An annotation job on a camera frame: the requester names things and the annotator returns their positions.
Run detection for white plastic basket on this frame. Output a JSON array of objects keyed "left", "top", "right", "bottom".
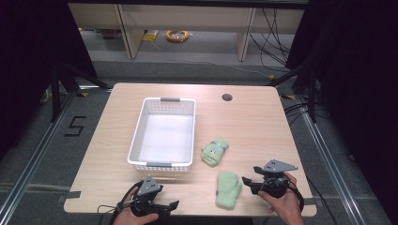
[{"left": 127, "top": 97, "right": 197, "bottom": 173}]

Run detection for aluminium floor rail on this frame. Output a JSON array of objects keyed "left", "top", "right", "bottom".
[
  {"left": 295, "top": 93, "right": 368, "bottom": 225},
  {"left": 0, "top": 90, "right": 78, "bottom": 218}
]

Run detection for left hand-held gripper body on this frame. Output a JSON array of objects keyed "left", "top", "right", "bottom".
[{"left": 130, "top": 174, "right": 164, "bottom": 218}]

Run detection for light wooden shelf unit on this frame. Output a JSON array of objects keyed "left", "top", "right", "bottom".
[{"left": 68, "top": 3, "right": 306, "bottom": 62}]

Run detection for plain green mitten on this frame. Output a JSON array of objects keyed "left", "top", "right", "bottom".
[{"left": 215, "top": 170, "right": 243, "bottom": 211}]

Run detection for thin white floor cable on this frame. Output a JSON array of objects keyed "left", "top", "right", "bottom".
[{"left": 149, "top": 39, "right": 274, "bottom": 79}]

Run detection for person's right hand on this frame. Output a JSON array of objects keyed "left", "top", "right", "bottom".
[{"left": 257, "top": 172, "right": 305, "bottom": 225}]

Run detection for black floor cable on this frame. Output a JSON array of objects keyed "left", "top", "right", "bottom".
[{"left": 304, "top": 175, "right": 338, "bottom": 225}]

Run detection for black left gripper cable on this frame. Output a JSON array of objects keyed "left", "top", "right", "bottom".
[{"left": 97, "top": 187, "right": 140, "bottom": 225}]

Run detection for person's left hand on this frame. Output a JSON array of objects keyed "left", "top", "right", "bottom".
[{"left": 112, "top": 186, "right": 160, "bottom": 225}]

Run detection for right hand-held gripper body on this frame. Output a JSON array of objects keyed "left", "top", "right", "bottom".
[{"left": 250, "top": 158, "right": 299, "bottom": 200}]

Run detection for yellow packet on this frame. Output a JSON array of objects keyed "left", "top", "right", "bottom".
[{"left": 142, "top": 29, "right": 161, "bottom": 43}]

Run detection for black metal stand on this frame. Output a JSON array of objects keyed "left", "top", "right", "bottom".
[
  {"left": 49, "top": 61, "right": 111, "bottom": 124},
  {"left": 266, "top": 61, "right": 318, "bottom": 124}
]

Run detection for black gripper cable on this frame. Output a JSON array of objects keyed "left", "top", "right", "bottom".
[
  {"left": 286, "top": 178, "right": 305, "bottom": 214},
  {"left": 97, "top": 187, "right": 140, "bottom": 225}
]

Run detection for bundle of black cables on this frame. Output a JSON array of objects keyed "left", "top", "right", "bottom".
[{"left": 248, "top": 7, "right": 293, "bottom": 68}]

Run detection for dark curtain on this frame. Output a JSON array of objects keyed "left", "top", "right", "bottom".
[
  {"left": 284, "top": 0, "right": 398, "bottom": 219},
  {"left": 0, "top": 0, "right": 99, "bottom": 162}
]

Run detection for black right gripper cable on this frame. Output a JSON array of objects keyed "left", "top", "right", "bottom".
[{"left": 286, "top": 178, "right": 305, "bottom": 214}]

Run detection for black floor cables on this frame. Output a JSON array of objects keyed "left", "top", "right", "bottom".
[{"left": 283, "top": 100, "right": 331, "bottom": 127}]

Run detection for green mitten with face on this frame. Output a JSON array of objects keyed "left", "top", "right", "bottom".
[{"left": 200, "top": 136, "right": 230, "bottom": 167}]

